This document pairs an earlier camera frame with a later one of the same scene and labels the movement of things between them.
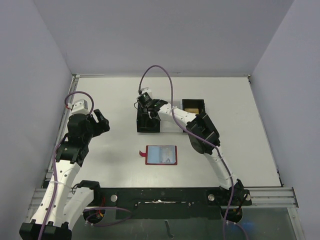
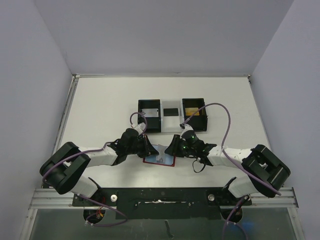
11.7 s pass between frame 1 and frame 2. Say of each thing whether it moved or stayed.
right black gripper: moved
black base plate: stayed
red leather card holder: moved
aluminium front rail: stayed
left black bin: stayed
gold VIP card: stayed
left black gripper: moved
